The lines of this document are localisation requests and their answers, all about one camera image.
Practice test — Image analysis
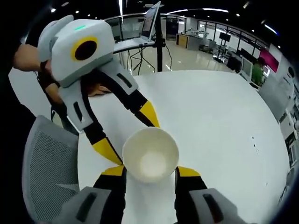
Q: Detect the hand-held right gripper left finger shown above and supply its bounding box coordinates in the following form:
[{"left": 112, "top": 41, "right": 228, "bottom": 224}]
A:
[{"left": 52, "top": 165, "right": 128, "bottom": 224}]

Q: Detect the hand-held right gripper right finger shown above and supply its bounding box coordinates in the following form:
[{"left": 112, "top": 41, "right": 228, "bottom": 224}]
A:
[{"left": 174, "top": 165, "right": 246, "bottom": 224}]

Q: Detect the white paper cup green print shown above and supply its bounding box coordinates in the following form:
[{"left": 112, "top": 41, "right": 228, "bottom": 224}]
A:
[{"left": 121, "top": 126, "right": 180, "bottom": 184}]

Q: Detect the person's left hand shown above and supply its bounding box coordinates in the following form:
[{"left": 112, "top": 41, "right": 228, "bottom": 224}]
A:
[{"left": 45, "top": 82, "right": 113, "bottom": 105}]

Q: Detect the person's black clothing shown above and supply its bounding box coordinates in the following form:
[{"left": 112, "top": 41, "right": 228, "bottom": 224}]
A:
[{"left": 7, "top": 93, "right": 80, "bottom": 140}]

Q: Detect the grey mesh office chair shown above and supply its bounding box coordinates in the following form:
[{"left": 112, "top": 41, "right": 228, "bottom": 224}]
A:
[{"left": 22, "top": 115, "right": 81, "bottom": 224}]

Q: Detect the open laptop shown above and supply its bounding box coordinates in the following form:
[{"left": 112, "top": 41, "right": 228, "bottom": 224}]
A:
[{"left": 114, "top": 1, "right": 162, "bottom": 54}]

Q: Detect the wooden counter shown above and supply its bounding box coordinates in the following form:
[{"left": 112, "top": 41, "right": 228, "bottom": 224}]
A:
[{"left": 176, "top": 32, "right": 199, "bottom": 49}]

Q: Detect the white table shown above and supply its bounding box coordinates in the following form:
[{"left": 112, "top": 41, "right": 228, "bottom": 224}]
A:
[{"left": 8, "top": 67, "right": 292, "bottom": 224}]

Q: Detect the black monitor on stand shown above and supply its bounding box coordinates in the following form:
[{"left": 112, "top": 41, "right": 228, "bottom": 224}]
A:
[{"left": 219, "top": 32, "right": 232, "bottom": 56}]

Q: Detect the white desktop monitor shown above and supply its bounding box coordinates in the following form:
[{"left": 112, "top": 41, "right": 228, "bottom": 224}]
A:
[{"left": 239, "top": 56, "right": 254, "bottom": 81}]

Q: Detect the grey partition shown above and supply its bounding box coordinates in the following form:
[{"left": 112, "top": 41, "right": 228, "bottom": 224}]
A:
[{"left": 259, "top": 70, "right": 295, "bottom": 121}]

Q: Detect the black wrist strap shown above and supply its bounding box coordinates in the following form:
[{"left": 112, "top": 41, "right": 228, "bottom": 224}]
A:
[{"left": 38, "top": 59, "right": 62, "bottom": 94}]

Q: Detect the magenta wall screen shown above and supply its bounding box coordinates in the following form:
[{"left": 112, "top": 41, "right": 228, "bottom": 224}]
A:
[{"left": 259, "top": 49, "right": 280, "bottom": 72}]

